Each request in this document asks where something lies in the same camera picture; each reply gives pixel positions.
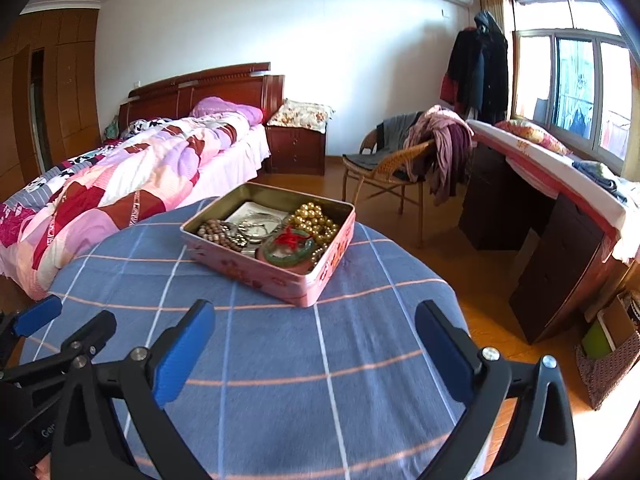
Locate pink bangle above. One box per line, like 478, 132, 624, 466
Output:
255, 247, 314, 275

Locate wooden headboard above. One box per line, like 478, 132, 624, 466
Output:
118, 62, 285, 131

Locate pink purple clothes on chair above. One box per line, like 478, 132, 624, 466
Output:
404, 105, 473, 206

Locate folded dark clothes on desk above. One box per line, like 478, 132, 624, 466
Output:
572, 160, 627, 204

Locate pink metal tin box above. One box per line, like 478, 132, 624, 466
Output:
180, 183, 356, 307

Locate window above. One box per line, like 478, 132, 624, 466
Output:
512, 0, 632, 172

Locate grey garment on chair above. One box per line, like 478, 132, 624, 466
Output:
343, 112, 422, 170

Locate basket with boxes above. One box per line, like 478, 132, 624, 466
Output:
576, 290, 639, 411

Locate dark coats on rack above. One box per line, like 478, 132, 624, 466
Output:
439, 10, 509, 125

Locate bed with patchwork quilt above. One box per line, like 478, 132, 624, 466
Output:
1, 110, 270, 300

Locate printed paper in tin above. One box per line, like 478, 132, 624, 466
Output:
226, 202, 288, 225

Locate floral cushion on nightstand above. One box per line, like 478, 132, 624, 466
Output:
267, 99, 334, 134

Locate red knot coin charm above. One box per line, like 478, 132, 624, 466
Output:
273, 226, 311, 250

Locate brown wooden bead bracelet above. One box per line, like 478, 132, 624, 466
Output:
195, 218, 246, 254

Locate dark wooden desk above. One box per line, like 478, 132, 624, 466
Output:
459, 144, 617, 344

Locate green jade bangle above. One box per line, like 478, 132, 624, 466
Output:
262, 230, 316, 264

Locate blue plaid tablecloth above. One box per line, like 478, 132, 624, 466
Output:
22, 206, 464, 479

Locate purple pillow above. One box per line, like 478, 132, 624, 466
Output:
190, 96, 264, 126

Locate wicker chair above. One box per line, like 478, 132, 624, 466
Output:
342, 140, 435, 247

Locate dark wooden nightstand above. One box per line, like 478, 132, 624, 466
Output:
265, 126, 326, 176

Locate gold pearl necklace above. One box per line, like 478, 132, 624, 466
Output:
282, 201, 342, 264

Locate floral pillow on desk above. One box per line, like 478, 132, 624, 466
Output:
495, 119, 572, 156

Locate wooden wardrobe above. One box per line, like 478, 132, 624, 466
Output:
1, 9, 101, 200

